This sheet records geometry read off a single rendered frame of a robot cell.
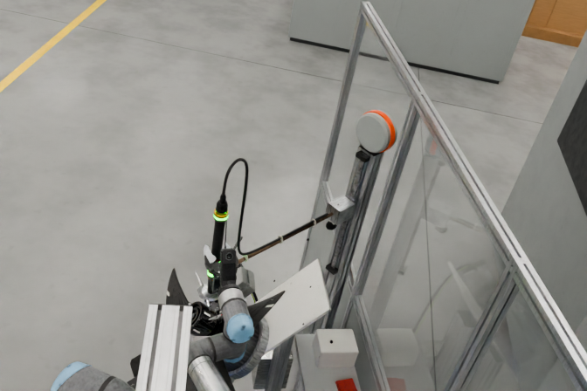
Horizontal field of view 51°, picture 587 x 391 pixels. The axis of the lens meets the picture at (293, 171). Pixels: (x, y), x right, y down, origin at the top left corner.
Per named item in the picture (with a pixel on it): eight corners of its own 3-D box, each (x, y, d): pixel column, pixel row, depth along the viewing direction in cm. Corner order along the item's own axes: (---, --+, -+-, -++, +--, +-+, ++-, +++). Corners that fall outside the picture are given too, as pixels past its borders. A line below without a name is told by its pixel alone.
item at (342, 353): (346, 338, 280) (351, 321, 274) (354, 367, 267) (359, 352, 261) (309, 338, 276) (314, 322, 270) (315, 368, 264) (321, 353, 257)
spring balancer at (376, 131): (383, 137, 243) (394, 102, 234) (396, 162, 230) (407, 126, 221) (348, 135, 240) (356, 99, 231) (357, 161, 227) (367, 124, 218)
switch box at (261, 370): (283, 371, 289) (290, 341, 276) (286, 388, 281) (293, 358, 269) (251, 372, 285) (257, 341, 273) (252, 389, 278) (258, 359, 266)
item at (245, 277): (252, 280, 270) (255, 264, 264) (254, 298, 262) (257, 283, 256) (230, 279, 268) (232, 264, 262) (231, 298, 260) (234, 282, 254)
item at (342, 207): (341, 208, 252) (345, 191, 247) (353, 217, 248) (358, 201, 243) (323, 216, 245) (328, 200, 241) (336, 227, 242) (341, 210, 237)
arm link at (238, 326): (227, 348, 176) (230, 328, 171) (218, 318, 184) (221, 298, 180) (253, 344, 179) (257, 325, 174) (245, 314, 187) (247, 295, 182)
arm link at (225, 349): (204, 351, 187) (207, 327, 181) (238, 340, 193) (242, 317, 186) (214, 372, 182) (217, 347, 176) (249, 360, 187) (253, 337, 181)
